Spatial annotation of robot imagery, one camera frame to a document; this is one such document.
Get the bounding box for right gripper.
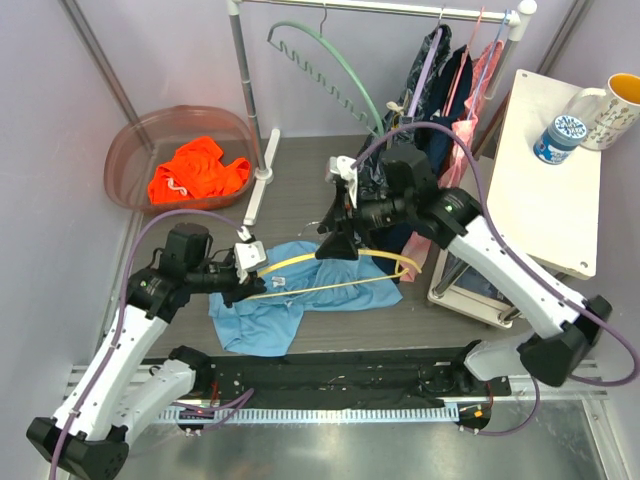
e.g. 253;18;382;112
315;184;412;263

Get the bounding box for light blue shorts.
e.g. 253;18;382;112
207;240;404;357

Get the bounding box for yellow hanger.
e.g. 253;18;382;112
253;240;422;310

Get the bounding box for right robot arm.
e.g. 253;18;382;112
315;145;612;395

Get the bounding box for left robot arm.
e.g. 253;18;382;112
26;223;268;479

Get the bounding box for dark patterned shorts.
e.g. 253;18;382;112
357;24;452;200

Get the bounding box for orange shorts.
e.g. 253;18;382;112
147;136;251;205

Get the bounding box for navy blue shorts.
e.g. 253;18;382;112
378;46;478;263

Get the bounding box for purple hanger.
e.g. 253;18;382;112
407;7;445;118

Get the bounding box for green hanger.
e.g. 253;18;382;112
266;20;384;137

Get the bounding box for pink hanger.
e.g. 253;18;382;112
443;6;485;116

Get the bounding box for blue hanger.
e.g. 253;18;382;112
467;10;511;120

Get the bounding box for pink shorts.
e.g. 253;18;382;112
398;40;505;284

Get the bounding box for blue book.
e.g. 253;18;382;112
448;266;513;307

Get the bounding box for translucent pink laundry basket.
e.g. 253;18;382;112
104;105;257;214

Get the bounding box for white side table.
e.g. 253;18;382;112
427;68;602;329

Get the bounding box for blue lidded jar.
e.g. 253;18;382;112
533;115;588;165

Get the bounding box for white metal clothes rack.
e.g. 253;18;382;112
225;0;539;227

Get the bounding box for white floral mug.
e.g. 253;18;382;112
563;73;640;151

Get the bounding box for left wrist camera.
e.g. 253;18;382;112
233;226;268;283

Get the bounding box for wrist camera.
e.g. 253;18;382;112
233;226;268;283
325;155;358;207

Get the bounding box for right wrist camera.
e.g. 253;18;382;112
325;155;358;207

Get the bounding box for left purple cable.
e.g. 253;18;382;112
47;208;256;480

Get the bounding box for purple cable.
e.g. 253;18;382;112
352;122;640;439
47;208;256;480

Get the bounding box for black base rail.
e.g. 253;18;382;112
187;347;511;410

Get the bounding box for white slotted cable duct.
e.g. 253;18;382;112
154;403;459;427

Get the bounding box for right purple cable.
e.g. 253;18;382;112
352;122;640;439

